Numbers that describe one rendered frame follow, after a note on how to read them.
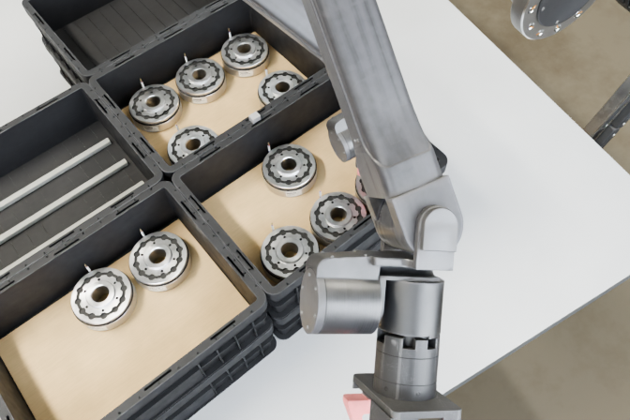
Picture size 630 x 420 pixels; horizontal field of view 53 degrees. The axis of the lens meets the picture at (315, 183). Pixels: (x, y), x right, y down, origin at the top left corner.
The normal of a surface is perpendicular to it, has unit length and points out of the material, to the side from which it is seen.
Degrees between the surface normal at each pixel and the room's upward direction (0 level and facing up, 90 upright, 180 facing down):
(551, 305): 0
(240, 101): 0
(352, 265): 39
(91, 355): 0
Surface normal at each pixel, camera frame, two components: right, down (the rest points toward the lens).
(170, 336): -0.03, -0.54
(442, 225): 0.29, 0.03
